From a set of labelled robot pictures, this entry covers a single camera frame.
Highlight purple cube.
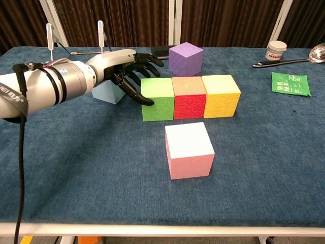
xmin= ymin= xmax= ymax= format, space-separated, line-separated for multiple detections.
xmin=168 ymin=42 xmax=205 ymax=77

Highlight steel ladle black handle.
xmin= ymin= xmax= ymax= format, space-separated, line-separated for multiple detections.
xmin=252 ymin=42 xmax=325 ymax=69

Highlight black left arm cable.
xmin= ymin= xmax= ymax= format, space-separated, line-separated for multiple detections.
xmin=12 ymin=63 xmax=28 ymax=244

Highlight yellow cube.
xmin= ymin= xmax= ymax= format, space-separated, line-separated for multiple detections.
xmin=202 ymin=74 xmax=241 ymax=119

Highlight metal wire stand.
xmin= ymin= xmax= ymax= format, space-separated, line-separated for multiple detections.
xmin=45 ymin=20 xmax=112 ymax=63

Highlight green cube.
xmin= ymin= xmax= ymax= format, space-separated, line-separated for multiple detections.
xmin=140 ymin=77 xmax=175 ymax=122

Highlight white partition frame post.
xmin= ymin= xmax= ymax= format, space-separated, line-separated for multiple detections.
xmin=168 ymin=0 xmax=183 ymax=48
xmin=39 ymin=0 xmax=69 ymax=48
xmin=273 ymin=0 xmax=297 ymax=49

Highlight green foil packet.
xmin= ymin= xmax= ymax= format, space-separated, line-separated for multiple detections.
xmin=271 ymin=72 xmax=312 ymax=97

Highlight blue felt table cover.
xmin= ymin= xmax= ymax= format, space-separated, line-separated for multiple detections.
xmin=0 ymin=46 xmax=325 ymax=227

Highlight grey brush black bristles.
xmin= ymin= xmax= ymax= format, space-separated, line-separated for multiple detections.
xmin=151 ymin=45 xmax=176 ymax=60

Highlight small white jar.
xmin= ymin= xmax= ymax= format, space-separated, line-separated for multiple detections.
xmin=265 ymin=40 xmax=287 ymax=62

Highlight dark brown pleated curtain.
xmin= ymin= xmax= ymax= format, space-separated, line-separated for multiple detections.
xmin=52 ymin=0 xmax=170 ymax=48
xmin=0 ymin=0 xmax=49 ymax=56
xmin=180 ymin=0 xmax=284 ymax=48
xmin=278 ymin=0 xmax=325 ymax=49

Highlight red orange cube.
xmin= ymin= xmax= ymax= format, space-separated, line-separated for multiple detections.
xmin=171 ymin=76 xmax=207 ymax=120

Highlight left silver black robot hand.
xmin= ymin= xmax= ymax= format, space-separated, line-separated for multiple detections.
xmin=86 ymin=48 xmax=165 ymax=106

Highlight light blue cube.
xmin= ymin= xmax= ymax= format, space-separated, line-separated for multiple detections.
xmin=91 ymin=80 xmax=126 ymax=105

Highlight white pink cube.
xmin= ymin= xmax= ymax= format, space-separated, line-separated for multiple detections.
xmin=165 ymin=121 xmax=215 ymax=180

